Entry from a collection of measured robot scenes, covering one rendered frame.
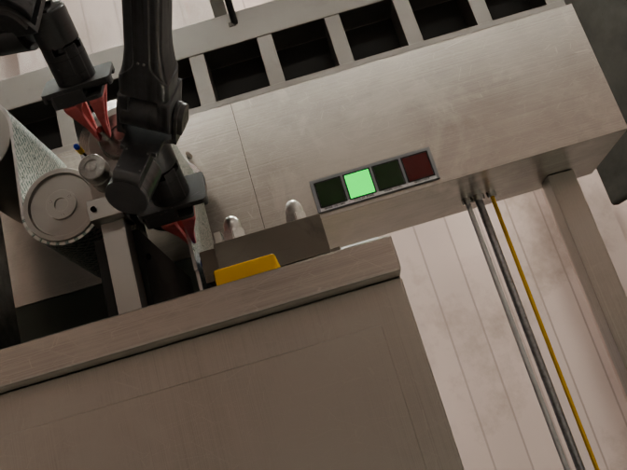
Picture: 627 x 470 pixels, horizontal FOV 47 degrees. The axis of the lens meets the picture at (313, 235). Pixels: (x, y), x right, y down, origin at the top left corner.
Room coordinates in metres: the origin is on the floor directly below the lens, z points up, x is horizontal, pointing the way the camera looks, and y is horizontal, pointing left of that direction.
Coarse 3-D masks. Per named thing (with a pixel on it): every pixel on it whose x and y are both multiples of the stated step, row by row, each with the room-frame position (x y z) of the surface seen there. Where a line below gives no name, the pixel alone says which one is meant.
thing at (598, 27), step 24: (576, 0) 2.92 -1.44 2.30; (600, 0) 2.82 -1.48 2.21; (624, 0) 2.72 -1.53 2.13; (600, 24) 2.86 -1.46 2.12; (624, 24) 2.76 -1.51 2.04; (600, 48) 2.91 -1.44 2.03; (624, 48) 2.81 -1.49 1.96; (624, 72) 2.85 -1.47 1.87; (624, 96) 2.90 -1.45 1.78; (624, 144) 2.99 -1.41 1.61; (600, 168) 3.15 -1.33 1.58; (624, 168) 3.04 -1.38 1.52; (624, 192) 3.09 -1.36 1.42
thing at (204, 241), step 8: (200, 208) 1.20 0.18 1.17; (200, 216) 1.17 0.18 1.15; (200, 224) 1.15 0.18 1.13; (208, 224) 1.25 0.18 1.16; (200, 232) 1.13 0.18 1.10; (208, 232) 1.23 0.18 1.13; (200, 240) 1.11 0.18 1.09; (208, 240) 1.20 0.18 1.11; (192, 248) 1.03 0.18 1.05; (200, 248) 1.09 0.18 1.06; (208, 248) 1.18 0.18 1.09; (192, 256) 1.03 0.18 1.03; (200, 264) 1.06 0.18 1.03
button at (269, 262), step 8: (264, 256) 0.76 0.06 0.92; (272, 256) 0.76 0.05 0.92; (240, 264) 0.76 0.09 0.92; (248, 264) 0.76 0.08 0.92; (256, 264) 0.76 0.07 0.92; (264, 264) 0.76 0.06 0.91; (272, 264) 0.76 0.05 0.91; (216, 272) 0.76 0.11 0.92; (224, 272) 0.76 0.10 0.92; (232, 272) 0.76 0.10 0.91; (240, 272) 0.76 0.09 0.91; (248, 272) 0.76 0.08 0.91; (256, 272) 0.76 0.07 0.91; (216, 280) 0.76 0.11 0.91; (224, 280) 0.76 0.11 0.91; (232, 280) 0.76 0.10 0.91
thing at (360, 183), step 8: (344, 176) 1.35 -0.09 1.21; (352, 176) 1.35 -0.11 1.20; (360, 176) 1.35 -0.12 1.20; (368, 176) 1.35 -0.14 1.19; (352, 184) 1.35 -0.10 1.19; (360, 184) 1.35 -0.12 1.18; (368, 184) 1.35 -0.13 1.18; (352, 192) 1.35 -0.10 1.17; (360, 192) 1.35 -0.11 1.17; (368, 192) 1.35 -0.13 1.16
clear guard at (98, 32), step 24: (48, 0) 1.28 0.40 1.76; (72, 0) 1.29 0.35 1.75; (96, 0) 1.30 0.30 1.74; (120, 0) 1.31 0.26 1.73; (192, 0) 1.34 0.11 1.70; (96, 24) 1.34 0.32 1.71; (120, 24) 1.35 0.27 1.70; (96, 48) 1.38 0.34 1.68; (0, 72) 1.37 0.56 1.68; (24, 72) 1.38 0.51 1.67
